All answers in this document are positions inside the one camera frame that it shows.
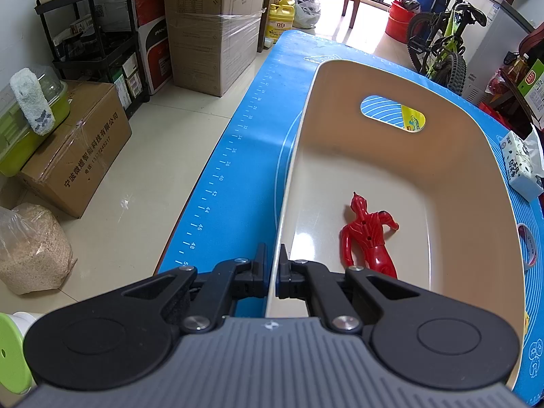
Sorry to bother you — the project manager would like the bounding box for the large wrapped cardboard box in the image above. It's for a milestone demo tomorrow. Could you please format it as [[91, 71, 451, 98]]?
[[163, 0, 275, 98]]

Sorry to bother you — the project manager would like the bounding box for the black shelf rack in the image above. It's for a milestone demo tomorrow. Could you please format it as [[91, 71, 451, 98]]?
[[35, 0, 150, 120]]

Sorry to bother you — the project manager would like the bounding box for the dark wooden table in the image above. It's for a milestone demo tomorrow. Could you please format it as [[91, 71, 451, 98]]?
[[495, 68, 544, 137]]

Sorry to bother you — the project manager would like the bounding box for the green plastic container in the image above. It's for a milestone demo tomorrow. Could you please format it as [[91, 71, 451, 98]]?
[[0, 68, 71, 177]]

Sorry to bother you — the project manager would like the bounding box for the green bicycle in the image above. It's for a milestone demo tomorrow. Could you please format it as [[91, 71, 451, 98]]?
[[406, 0, 489, 96]]

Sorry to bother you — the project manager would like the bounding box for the white plastic bag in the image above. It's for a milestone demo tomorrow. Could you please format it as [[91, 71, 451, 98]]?
[[292, 0, 321, 30]]

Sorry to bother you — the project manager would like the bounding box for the clear tape roll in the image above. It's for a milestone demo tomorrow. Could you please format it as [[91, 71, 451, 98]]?
[[516, 223, 538, 270]]

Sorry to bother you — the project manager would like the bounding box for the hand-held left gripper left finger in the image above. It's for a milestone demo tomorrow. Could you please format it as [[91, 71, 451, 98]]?
[[122, 243, 269, 335]]

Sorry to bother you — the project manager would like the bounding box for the brown printed cardboard box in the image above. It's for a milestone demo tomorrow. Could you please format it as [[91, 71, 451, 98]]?
[[19, 81, 132, 219]]

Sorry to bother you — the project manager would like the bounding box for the white chest freezer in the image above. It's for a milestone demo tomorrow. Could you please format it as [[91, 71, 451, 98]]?
[[461, 0, 536, 103]]

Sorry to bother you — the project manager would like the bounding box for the beige plastic bin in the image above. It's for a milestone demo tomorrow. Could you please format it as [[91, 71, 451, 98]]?
[[263, 59, 528, 396]]

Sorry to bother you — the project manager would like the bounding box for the maroon bag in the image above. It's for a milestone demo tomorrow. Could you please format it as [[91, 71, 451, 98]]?
[[518, 23, 544, 66]]

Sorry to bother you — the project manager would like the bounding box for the white fluffy duster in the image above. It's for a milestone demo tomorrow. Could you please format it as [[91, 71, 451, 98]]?
[[9, 67, 56, 137]]

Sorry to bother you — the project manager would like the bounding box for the white red appliance box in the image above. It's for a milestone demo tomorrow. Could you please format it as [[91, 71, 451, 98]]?
[[138, 17, 174, 94]]

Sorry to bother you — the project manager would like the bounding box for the green and white stool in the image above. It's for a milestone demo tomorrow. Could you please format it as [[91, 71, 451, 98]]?
[[0, 312, 43, 396]]

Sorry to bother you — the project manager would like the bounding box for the red toy figure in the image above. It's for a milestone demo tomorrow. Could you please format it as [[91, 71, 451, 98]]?
[[339, 192, 400, 280]]

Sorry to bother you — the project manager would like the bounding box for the white printed tissue pack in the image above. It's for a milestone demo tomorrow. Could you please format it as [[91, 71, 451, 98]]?
[[496, 125, 544, 202]]

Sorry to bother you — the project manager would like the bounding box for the yellow printed card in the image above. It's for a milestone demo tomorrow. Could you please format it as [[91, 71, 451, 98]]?
[[399, 104, 427, 132]]

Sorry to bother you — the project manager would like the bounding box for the blue silicone mat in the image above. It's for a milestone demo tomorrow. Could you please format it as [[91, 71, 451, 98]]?
[[155, 30, 544, 408]]

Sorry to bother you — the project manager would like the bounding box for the red bucket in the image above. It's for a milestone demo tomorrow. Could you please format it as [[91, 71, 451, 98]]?
[[385, 0, 419, 44]]

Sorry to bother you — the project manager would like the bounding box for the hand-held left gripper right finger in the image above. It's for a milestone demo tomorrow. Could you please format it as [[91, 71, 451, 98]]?
[[275, 244, 421, 335]]

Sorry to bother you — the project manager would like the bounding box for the clear bag of grain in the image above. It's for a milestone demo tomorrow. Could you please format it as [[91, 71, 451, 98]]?
[[0, 203, 78, 296]]

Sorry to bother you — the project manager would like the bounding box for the green printed carton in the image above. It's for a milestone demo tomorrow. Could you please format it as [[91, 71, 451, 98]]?
[[522, 57, 544, 130]]

